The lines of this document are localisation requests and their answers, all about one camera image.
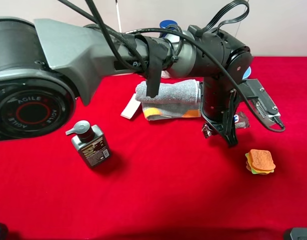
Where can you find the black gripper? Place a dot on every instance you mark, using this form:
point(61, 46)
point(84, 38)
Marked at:
point(219, 103)

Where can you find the brown chocolate bar wrapper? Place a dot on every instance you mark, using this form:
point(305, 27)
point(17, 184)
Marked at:
point(241, 121)

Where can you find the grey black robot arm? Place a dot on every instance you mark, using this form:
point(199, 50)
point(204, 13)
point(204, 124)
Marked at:
point(46, 64)

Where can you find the toy sandwich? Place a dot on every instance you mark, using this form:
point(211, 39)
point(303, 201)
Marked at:
point(259, 162)

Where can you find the folded grey orange towel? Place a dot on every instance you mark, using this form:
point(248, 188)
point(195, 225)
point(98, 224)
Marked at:
point(174, 100)

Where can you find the light blue bowl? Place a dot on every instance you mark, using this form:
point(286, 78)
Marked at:
point(247, 73)

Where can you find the white towel label tag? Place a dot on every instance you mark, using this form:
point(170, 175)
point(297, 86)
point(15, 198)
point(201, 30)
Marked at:
point(131, 108)

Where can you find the blue capped white bottle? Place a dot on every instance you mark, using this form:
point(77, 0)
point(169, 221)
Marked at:
point(172, 38)

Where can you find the black base right corner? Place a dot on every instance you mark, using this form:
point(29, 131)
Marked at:
point(296, 233)

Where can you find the grey pump soap bottle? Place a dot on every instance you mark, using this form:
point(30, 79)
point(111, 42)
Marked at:
point(90, 142)

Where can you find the red velvet tablecloth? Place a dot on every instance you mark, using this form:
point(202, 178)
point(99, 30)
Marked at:
point(164, 180)

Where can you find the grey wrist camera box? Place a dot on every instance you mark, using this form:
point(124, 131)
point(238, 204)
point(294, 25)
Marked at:
point(261, 102)

